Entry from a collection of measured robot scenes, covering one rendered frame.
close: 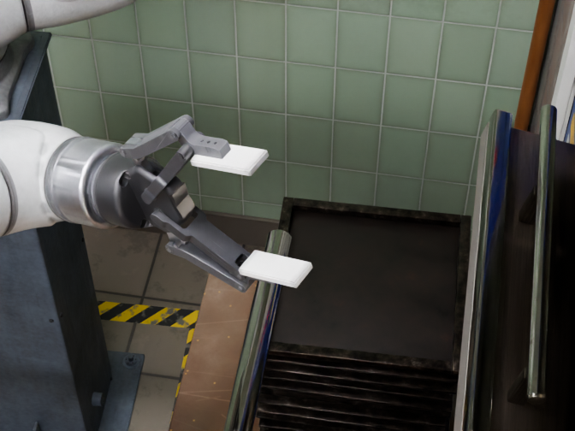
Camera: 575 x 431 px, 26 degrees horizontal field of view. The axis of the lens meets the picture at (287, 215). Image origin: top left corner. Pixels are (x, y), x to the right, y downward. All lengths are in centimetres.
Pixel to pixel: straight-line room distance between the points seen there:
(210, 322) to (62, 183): 90
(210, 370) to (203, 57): 74
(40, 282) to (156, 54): 62
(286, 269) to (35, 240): 95
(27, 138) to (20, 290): 92
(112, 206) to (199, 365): 88
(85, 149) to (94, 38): 133
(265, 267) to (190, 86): 144
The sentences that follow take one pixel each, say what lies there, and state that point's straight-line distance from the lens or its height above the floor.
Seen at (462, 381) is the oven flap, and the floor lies 142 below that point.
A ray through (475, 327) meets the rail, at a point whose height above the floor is 144.
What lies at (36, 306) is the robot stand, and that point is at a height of 54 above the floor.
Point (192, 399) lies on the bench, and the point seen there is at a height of 58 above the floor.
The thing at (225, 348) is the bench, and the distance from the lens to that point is 209.
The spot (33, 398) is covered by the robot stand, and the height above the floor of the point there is 22.
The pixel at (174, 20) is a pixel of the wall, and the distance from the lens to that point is 249.
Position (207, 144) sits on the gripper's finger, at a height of 151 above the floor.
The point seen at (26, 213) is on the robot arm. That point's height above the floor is 135.
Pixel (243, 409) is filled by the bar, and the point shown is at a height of 117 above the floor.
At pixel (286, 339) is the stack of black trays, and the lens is 175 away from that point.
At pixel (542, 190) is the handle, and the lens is 115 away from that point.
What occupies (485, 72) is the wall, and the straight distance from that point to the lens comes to 247.
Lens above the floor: 233
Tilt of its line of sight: 51 degrees down
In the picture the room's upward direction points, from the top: straight up
